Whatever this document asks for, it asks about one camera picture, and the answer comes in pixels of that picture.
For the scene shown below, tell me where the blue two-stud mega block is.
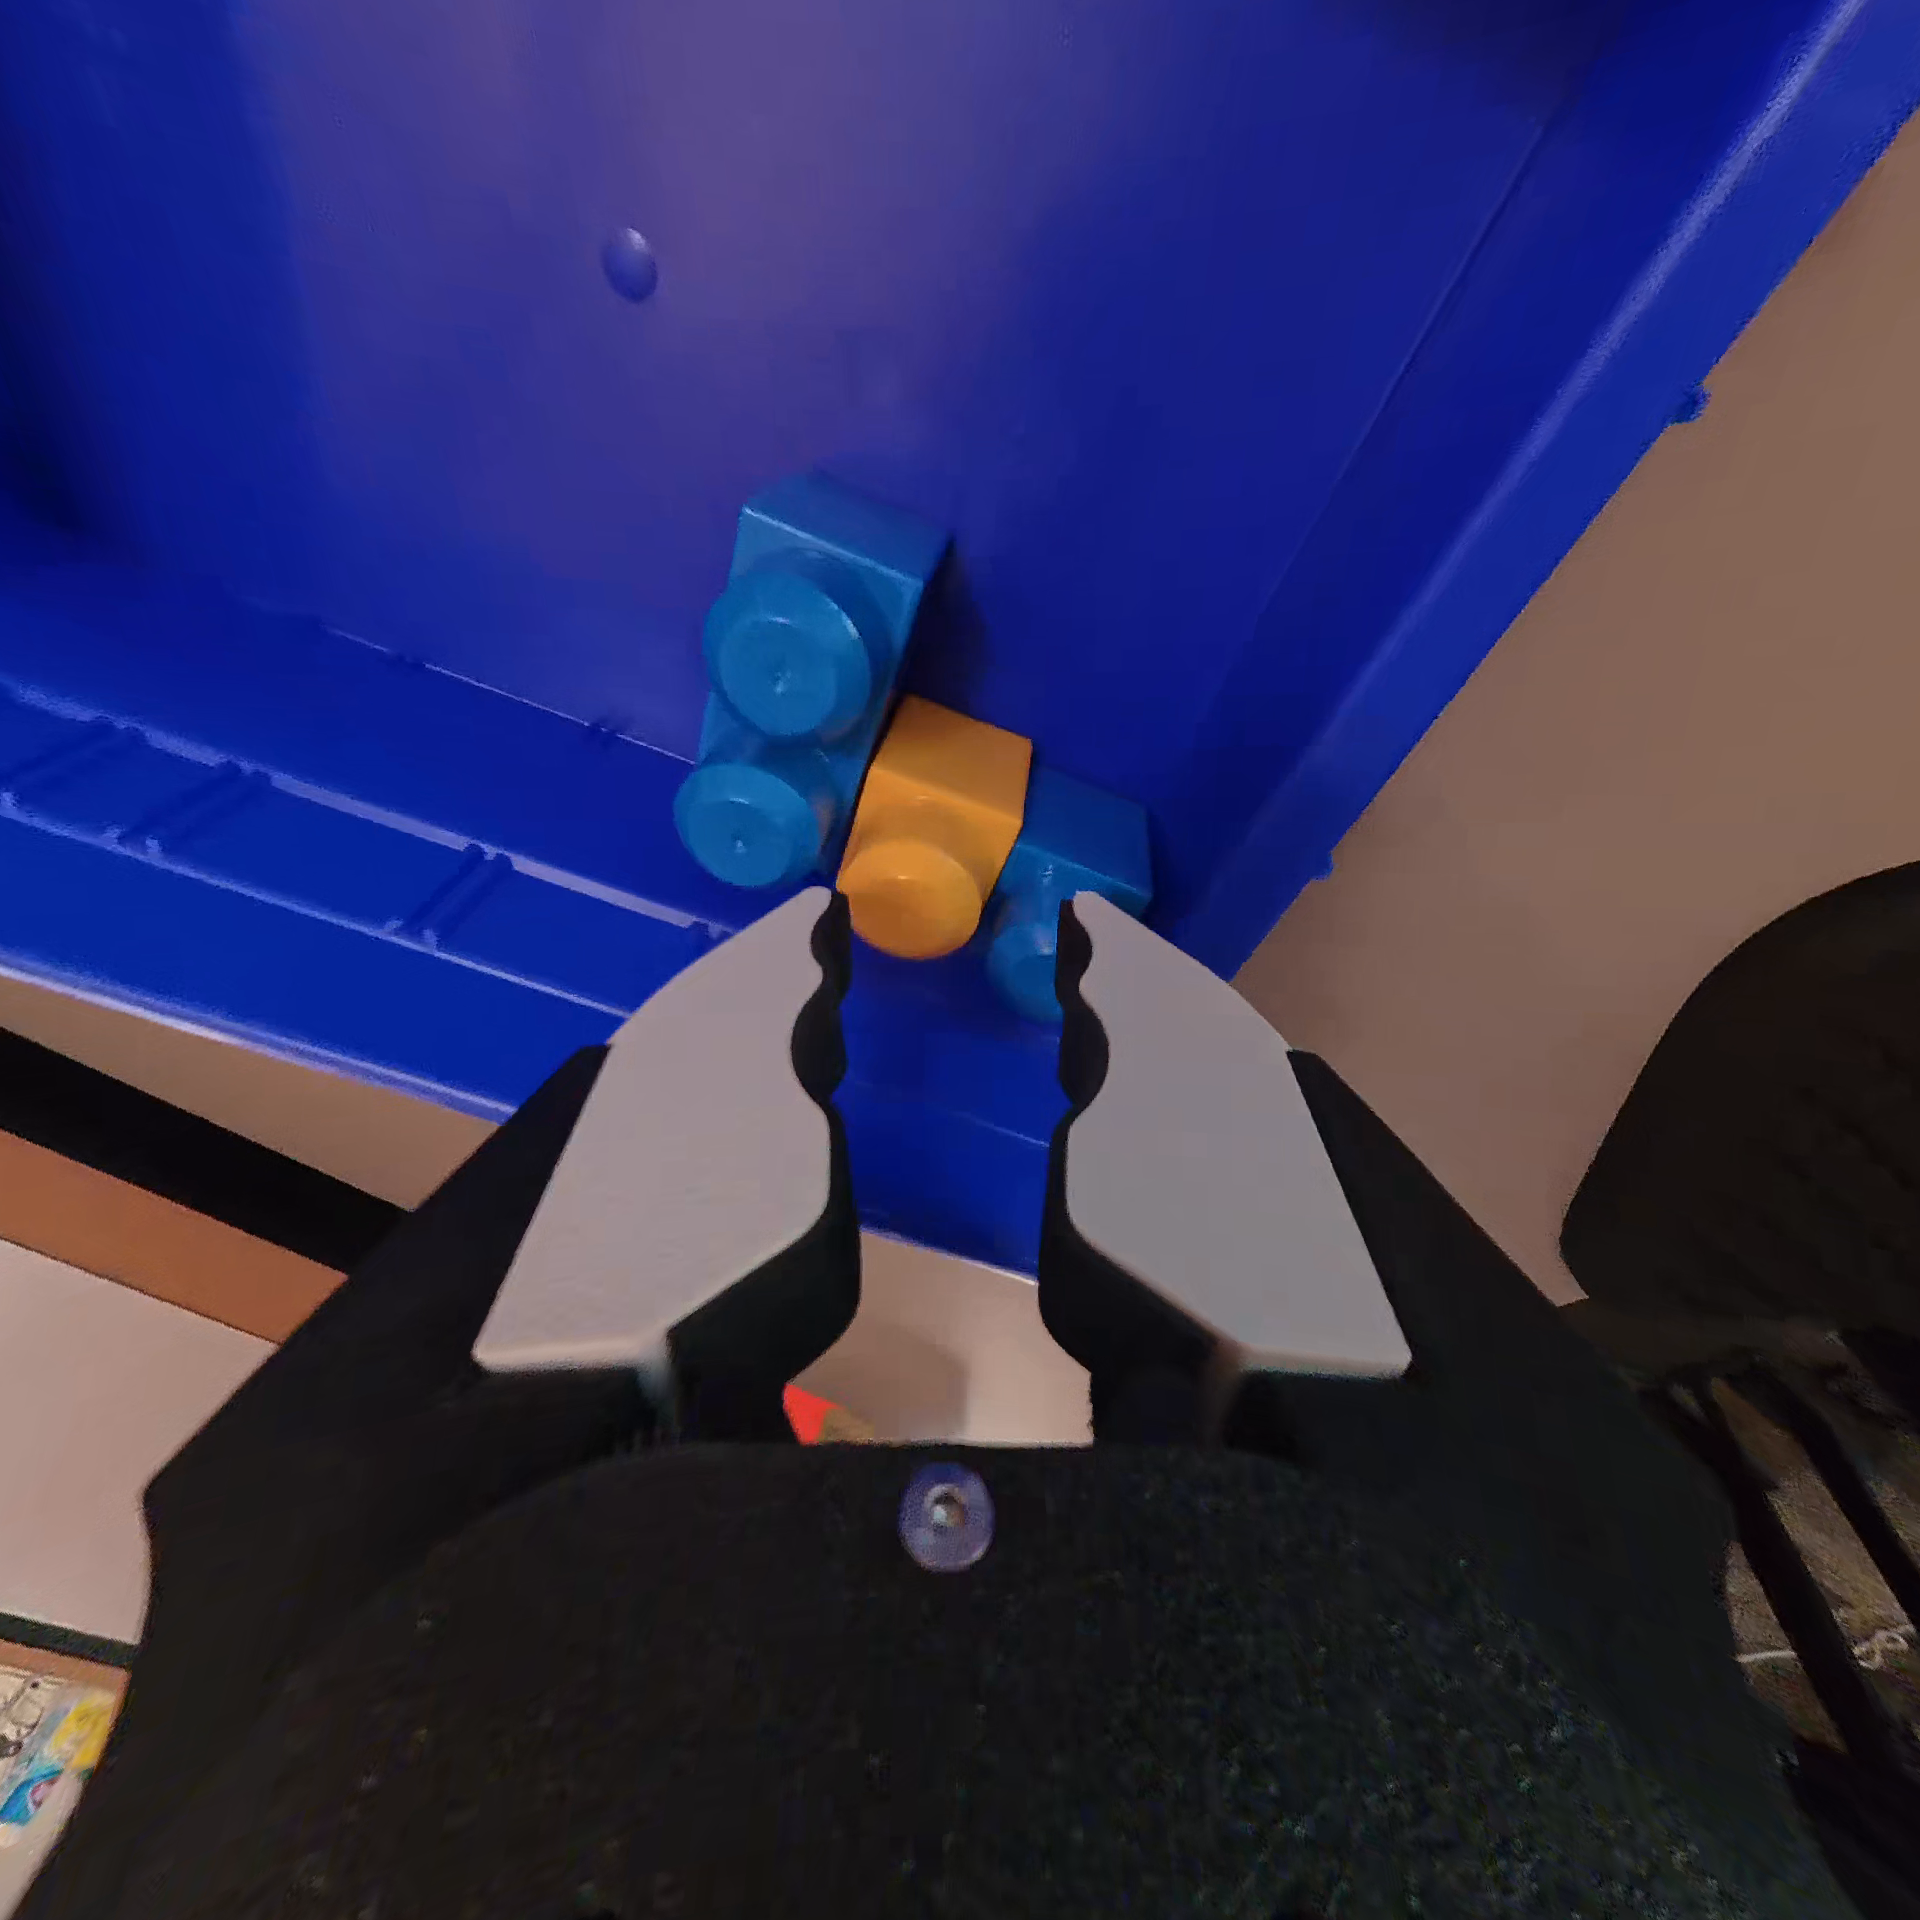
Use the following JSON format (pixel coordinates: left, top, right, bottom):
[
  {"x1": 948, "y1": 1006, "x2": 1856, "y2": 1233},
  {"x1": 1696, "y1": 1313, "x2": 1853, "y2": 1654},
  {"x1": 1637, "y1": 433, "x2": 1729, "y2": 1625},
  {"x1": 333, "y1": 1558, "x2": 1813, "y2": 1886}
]
[{"x1": 673, "y1": 470, "x2": 958, "y2": 890}]

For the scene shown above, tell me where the yellow one-stud mega block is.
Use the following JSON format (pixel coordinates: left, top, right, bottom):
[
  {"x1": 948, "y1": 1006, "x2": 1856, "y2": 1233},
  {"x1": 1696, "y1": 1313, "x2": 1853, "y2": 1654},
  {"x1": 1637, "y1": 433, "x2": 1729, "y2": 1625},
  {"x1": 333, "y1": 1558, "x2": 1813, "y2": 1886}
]
[{"x1": 836, "y1": 696, "x2": 1037, "y2": 964}]

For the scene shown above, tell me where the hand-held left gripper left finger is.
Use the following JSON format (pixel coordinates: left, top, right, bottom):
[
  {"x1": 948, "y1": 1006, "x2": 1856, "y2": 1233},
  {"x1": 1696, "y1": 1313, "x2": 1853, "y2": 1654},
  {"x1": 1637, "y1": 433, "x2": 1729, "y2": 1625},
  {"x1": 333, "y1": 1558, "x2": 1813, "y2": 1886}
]
[{"x1": 470, "y1": 886, "x2": 862, "y2": 1416}]

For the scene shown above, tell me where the blue bin with block pile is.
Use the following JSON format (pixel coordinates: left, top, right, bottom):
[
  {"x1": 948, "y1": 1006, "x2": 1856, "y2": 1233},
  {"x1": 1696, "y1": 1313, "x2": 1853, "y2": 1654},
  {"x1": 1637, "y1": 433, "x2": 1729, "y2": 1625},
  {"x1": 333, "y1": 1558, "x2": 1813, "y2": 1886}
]
[{"x1": 0, "y1": 0, "x2": 1885, "y2": 1278}]

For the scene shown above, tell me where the colourful sticker sheet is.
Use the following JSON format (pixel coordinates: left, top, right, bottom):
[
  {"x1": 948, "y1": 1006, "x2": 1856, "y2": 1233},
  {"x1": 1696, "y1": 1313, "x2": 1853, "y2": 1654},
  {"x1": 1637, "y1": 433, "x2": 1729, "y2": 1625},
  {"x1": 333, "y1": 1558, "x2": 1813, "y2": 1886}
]
[{"x1": 0, "y1": 1643, "x2": 131, "y2": 1854}]

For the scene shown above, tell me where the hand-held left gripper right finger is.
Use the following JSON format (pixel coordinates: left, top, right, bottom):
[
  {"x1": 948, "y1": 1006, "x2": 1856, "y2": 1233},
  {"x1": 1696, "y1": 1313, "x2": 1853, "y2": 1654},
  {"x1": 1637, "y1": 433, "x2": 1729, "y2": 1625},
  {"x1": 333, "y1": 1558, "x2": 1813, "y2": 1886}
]
[{"x1": 1037, "y1": 890, "x2": 1413, "y2": 1390}]

